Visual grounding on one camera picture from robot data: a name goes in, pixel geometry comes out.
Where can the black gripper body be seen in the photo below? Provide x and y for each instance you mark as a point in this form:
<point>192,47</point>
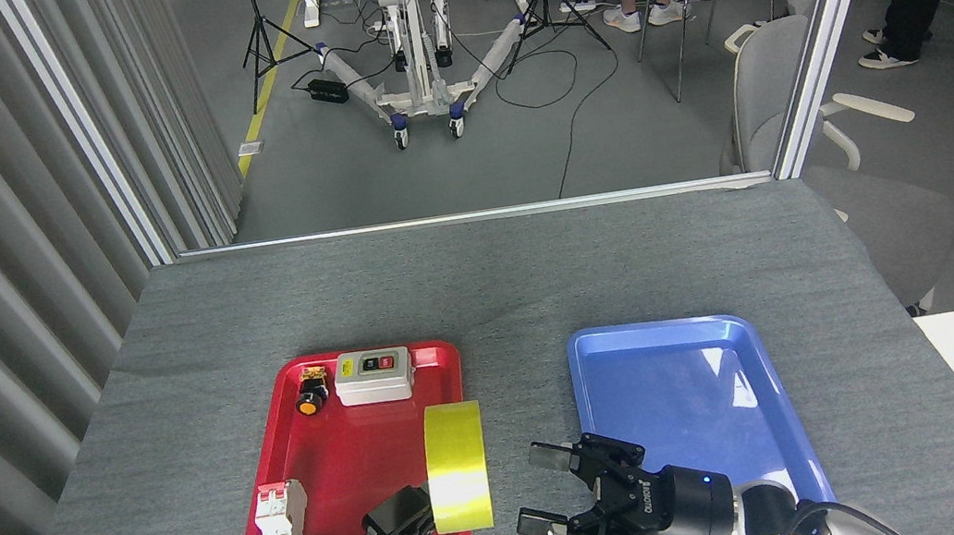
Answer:
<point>690,517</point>

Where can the yellow tape roll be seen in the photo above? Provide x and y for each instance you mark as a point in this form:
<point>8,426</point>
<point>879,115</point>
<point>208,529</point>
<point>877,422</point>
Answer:
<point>458,466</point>

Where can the red plastic tray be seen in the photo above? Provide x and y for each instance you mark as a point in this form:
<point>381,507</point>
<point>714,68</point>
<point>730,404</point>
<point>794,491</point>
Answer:
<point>345,454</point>

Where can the white circuit breaker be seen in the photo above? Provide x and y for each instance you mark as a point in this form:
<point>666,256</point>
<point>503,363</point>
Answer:
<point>281,519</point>

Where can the blue plastic tray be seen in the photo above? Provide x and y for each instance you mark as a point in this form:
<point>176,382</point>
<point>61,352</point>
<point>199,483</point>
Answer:
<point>687,368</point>

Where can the orange push button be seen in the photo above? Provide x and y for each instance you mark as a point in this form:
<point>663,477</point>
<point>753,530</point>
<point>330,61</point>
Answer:
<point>310,405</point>

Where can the small white floor plate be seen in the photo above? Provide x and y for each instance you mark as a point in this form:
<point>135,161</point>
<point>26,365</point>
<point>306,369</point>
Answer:
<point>251,148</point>

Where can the grey office chair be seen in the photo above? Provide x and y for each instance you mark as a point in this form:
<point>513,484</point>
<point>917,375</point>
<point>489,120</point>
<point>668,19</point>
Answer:
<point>775,95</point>

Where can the black power adapter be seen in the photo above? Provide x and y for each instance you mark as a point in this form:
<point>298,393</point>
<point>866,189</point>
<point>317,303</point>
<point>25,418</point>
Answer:
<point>328,91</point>

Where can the white wheeled stand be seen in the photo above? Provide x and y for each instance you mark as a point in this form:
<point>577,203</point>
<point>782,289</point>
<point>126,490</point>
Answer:
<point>418,80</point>

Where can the white power strip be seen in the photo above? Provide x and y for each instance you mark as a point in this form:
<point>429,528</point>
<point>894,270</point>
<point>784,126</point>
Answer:
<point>578,6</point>

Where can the white two-button switch box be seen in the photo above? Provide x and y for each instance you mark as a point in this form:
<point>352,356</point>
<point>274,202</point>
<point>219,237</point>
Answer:
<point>372,387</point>

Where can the silver frame rail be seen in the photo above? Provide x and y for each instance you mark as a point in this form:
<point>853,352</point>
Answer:
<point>470,215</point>

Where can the silver frame post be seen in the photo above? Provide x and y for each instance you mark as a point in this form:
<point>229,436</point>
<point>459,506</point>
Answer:
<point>827,22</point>
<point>86,126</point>

